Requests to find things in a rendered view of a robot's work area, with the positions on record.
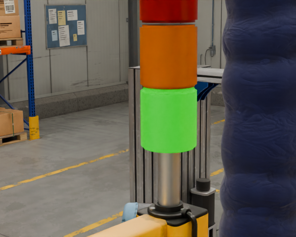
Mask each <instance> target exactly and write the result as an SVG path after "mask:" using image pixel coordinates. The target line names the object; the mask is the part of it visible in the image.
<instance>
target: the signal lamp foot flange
mask: <svg viewBox="0 0 296 237"><path fill-rule="evenodd" d="M184 208H188V209H190V207H189V206H188V205H186V204H184V203H183V202H182V201H181V200H179V205H177V206H161V205H159V204H158V200H157V201H156V202H155V203H153V204H151V205H150V206H149V207H148V214H149V215H151V216H153V217H156V218H161V219H177V218H182V214H181V212H180V211H181V210H183V209H184Z"/></svg>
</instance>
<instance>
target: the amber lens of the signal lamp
mask: <svg viewBox="0 0 296 237"><path fill-rule="evenodd" d="M140 84H141V85H142V86H143V87H145V88H151V89H185V88H191V87H194V86H195V85H196V84H197V26H195V24H143V25H142V27H140Z"/></svg>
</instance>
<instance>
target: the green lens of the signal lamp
mask: <svg viewBox="0 0 296 237"><path fill-rule="evenodd" d="M140 133H141V146H142V147H143V148H144V149H146V150H148V151H151V152H158V153H180V152H186V151H190V150H192V149H193V148H195V147H196V143H197V90H196V89H195V87H191V88H185V89H151V88H145V87H143V89H141V90H140Z"/></svg>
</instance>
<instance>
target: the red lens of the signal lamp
mask: <svg viewBox="0 0 296 237"><path fill-rule="evenodd" d="M139 3H140V20H142V23H193V22H195V20H198V0H139Z"/></svg>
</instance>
